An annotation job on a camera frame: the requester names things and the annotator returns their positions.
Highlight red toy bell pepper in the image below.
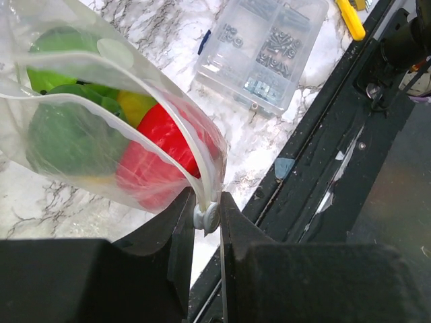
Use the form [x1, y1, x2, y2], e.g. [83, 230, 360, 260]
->
[116, 102, 220, 211]

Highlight green toy watermelon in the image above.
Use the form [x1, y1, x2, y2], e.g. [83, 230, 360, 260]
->
[26, 26, 119, 100]

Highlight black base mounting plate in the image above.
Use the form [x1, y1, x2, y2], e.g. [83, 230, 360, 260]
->
[189, 1, 417, 322]

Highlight clear plastic screw box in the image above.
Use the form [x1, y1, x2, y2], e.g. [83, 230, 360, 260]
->
[195, 0, 329, 118]

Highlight green bell pepper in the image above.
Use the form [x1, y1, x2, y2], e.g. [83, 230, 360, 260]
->
[26, 102, 129, 177]

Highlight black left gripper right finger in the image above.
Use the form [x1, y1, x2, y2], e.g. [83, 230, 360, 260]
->
[220, 192, 430, 322]

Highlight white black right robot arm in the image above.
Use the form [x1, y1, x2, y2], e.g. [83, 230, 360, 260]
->
[382, 0, 430, 70]

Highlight yellow toy lemon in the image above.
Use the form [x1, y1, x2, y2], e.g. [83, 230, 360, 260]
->
[117, 91, 157, 129]

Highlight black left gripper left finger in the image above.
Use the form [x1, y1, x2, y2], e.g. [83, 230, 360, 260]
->
[1, 188, 196, 322]

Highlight yellow handled screwdriver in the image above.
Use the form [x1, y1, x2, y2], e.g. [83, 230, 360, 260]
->
[335, 0, 366, 41]

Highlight clear zip top bag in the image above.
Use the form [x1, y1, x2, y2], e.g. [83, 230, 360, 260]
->
[1, 1, 226, 233]

